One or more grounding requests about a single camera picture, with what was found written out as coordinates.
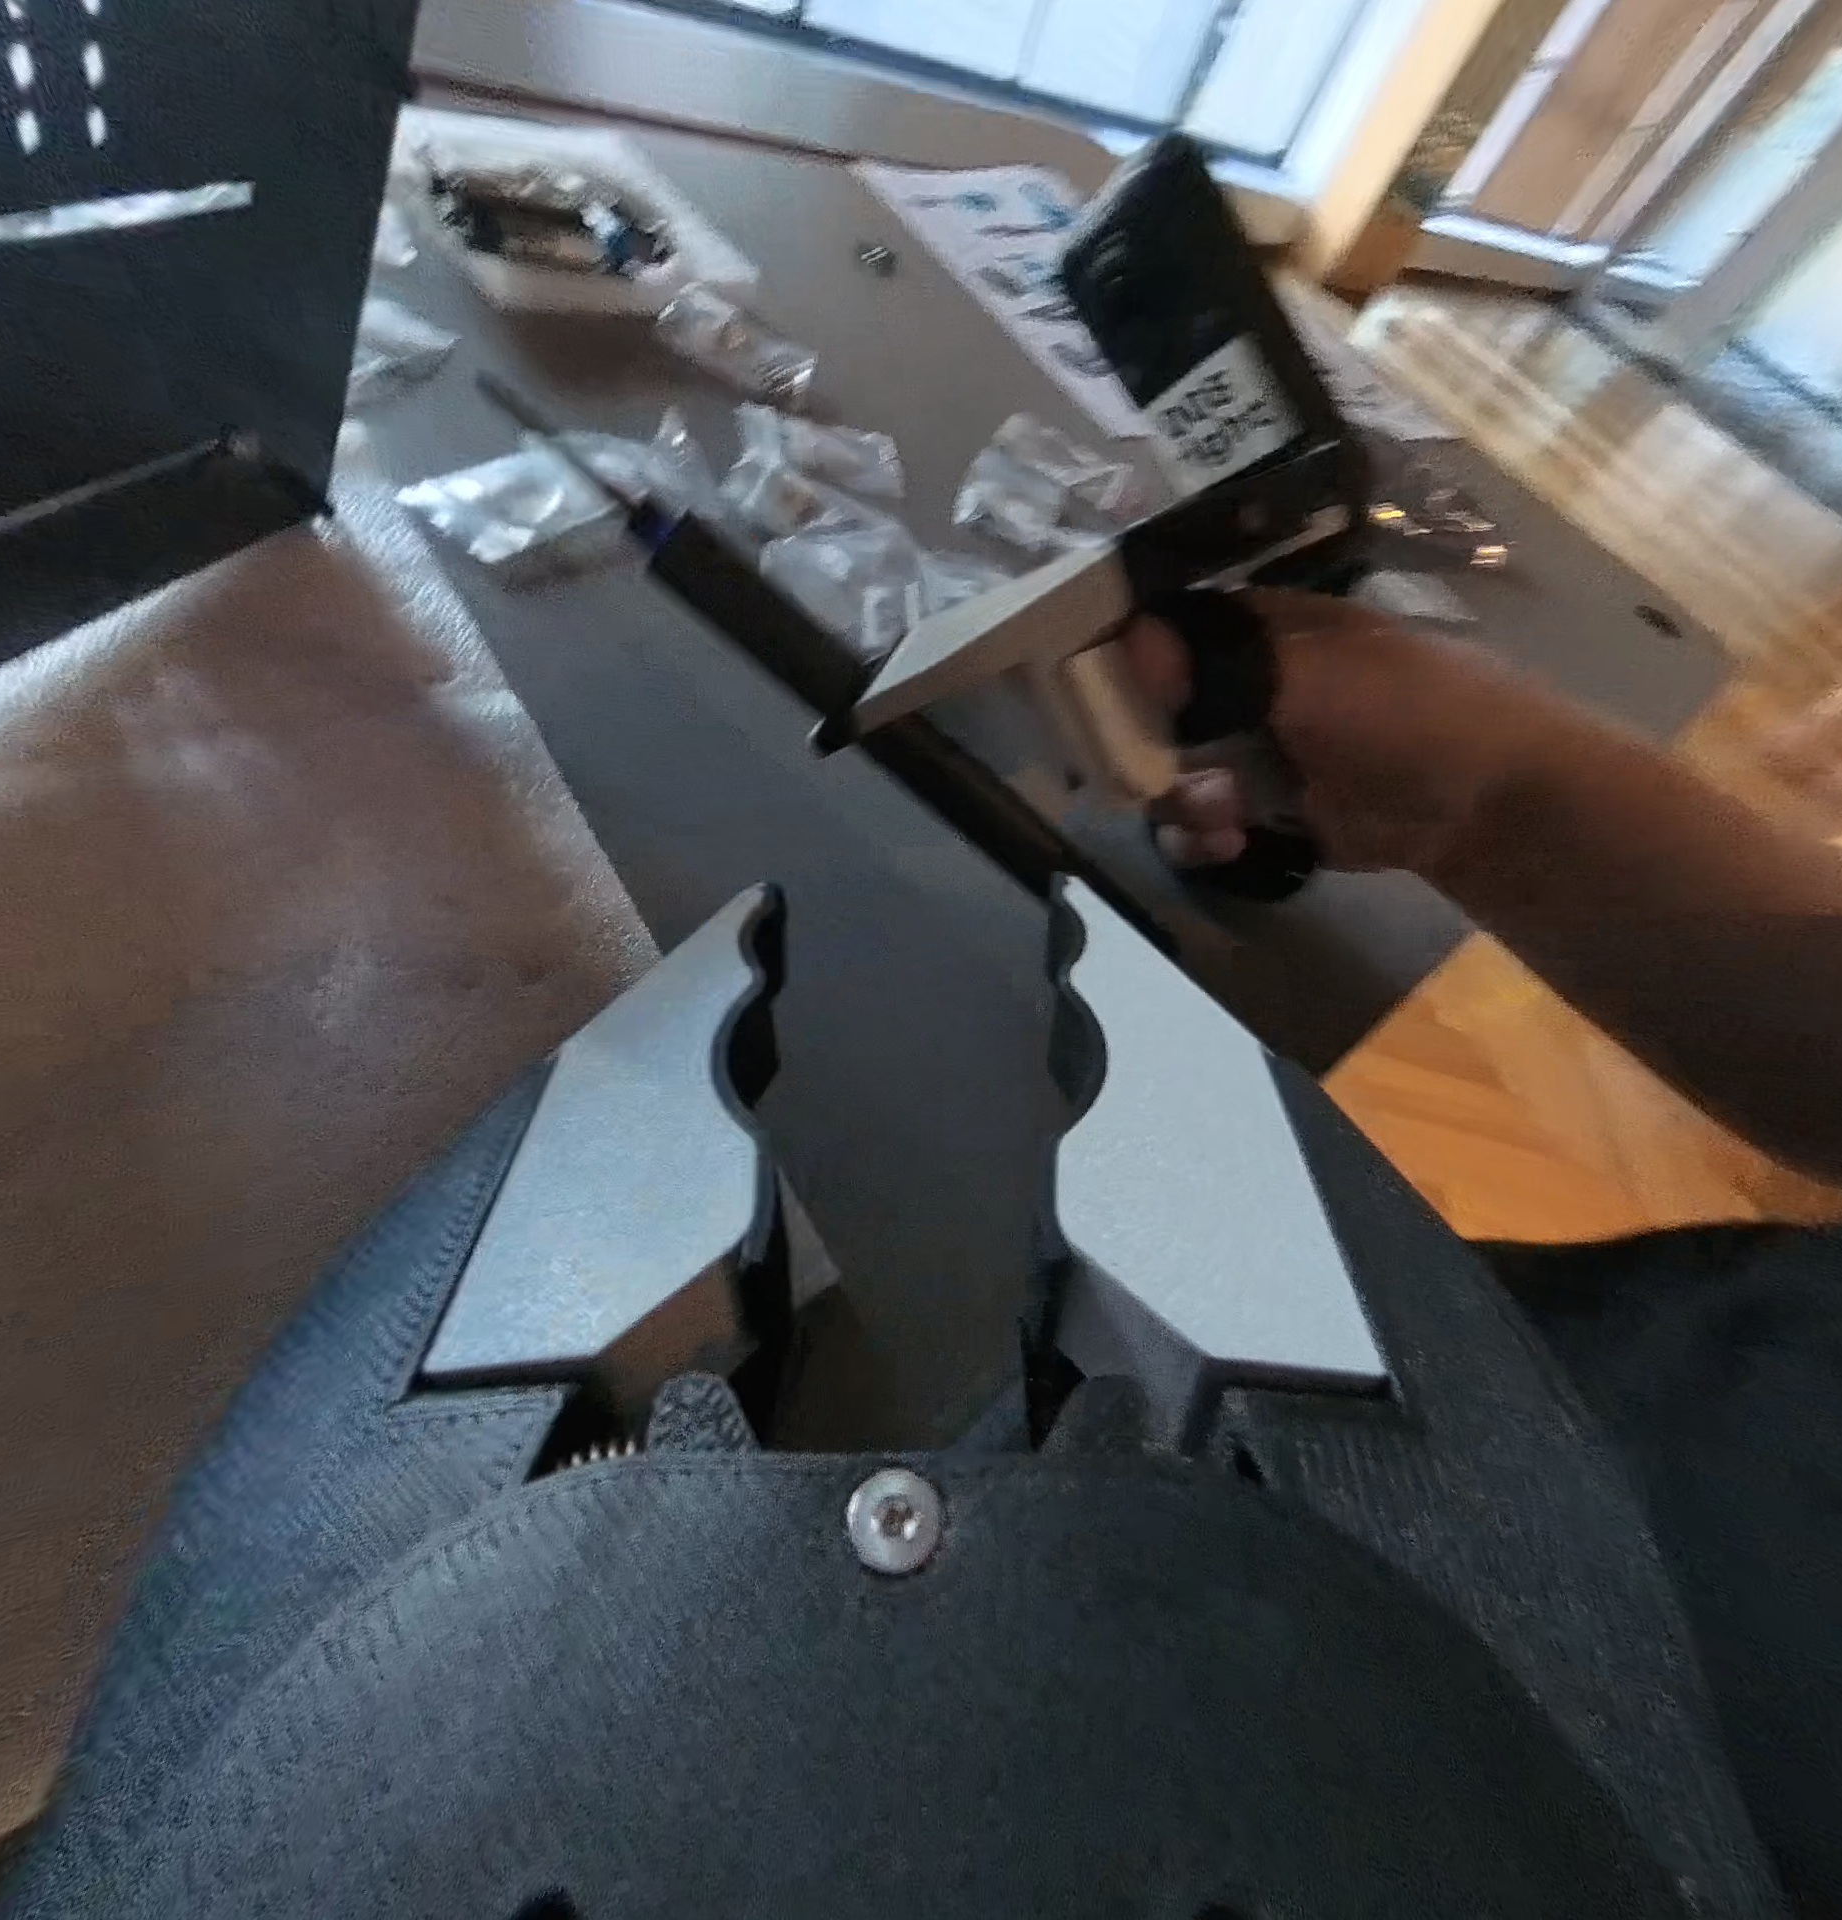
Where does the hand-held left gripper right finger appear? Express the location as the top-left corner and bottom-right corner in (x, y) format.
(1028, 874), (1390, 1426)

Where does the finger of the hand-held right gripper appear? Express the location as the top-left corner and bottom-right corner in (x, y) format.
(807, 506), (1349, 759)

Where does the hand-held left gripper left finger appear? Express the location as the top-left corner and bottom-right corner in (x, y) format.
(416, 882), (844, 1409)

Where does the black electric screwdriver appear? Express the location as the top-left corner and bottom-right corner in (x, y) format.
(478, 375), (1185, 962)

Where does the black metal base plate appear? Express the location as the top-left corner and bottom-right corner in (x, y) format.
(0, 0), (421, 683)

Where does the person's right forearm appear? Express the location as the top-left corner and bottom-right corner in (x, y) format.
(1438, 660), (1842, 1202)

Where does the dark grey desk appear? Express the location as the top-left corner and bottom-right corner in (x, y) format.
(327, 89), (1734, 1082)

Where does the person's right hand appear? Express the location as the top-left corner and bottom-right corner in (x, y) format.
(1122, 584), (1478, 878)

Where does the printed instruction sheet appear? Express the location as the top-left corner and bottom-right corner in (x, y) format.
(860, 157), (1164, 440)

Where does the black framed window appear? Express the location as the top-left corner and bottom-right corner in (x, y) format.
(711, 0), (1379, 170)

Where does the group of clear screw bags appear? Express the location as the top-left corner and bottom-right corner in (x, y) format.
(342, 284), (1509, 632)

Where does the white foam sheet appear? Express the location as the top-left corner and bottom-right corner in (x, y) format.
(0, 435), (668, 1802)

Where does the bag with electronics parts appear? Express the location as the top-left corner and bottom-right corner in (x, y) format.
(417, 127), (760, 319)

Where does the person's dark clothing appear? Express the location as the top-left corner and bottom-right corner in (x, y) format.
(1460, 1215), (1842, 1920)

